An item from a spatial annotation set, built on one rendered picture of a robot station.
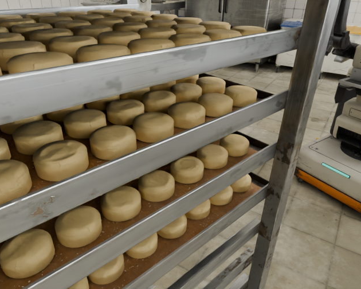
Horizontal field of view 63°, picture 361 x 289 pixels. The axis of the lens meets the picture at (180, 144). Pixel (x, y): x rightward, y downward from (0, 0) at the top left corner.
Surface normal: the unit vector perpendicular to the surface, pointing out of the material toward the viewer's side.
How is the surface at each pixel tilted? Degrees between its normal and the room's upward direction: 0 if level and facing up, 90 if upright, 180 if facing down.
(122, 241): 90
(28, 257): 0
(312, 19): 90
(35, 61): 0
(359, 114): 98
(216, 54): 90
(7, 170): 0
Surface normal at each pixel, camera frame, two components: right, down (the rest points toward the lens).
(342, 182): -0.82, 0.27
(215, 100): 0.02, -0.87
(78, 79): 0.68, 0.37
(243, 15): -0.54, 0.40
